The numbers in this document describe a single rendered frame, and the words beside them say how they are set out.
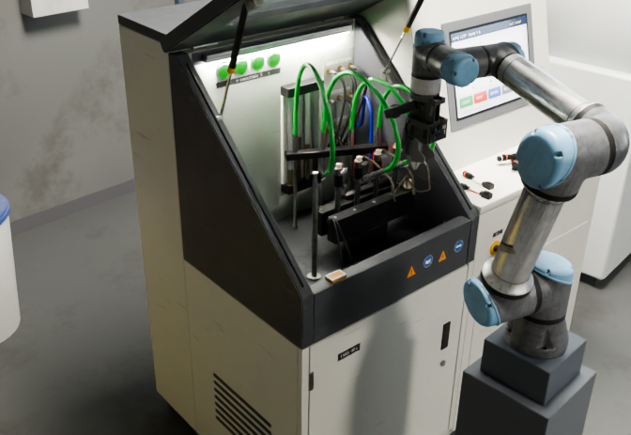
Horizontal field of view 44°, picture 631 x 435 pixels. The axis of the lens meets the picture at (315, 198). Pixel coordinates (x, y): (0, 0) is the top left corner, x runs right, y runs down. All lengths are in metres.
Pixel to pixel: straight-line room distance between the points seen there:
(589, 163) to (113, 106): 3.28
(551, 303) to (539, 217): 0.32
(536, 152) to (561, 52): 2.17
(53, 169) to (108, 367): 1.41
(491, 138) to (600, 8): 1.03
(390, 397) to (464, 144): 0.86
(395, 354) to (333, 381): 0.25
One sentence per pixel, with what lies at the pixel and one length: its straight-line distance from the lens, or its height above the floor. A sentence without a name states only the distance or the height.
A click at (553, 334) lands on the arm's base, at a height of 0.96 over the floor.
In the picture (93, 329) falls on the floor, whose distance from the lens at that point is 3.56.
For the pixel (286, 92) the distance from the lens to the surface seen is 2.36.
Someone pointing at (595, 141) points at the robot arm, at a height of 1.51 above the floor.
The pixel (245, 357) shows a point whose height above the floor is 0.61.
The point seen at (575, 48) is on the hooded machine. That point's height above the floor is 1.11.
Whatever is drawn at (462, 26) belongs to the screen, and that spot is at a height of 1.42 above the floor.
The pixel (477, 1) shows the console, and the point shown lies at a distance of 2.65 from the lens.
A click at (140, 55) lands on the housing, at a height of 1.40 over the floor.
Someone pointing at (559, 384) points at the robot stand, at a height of 0.83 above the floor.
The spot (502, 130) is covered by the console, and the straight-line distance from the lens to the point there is 2.78.
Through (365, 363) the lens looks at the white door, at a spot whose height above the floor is 0.62.
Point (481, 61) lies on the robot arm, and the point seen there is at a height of 1.54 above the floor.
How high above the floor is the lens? 2.07
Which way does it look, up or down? 27 degrees down
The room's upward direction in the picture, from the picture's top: 1 degrees clockwise
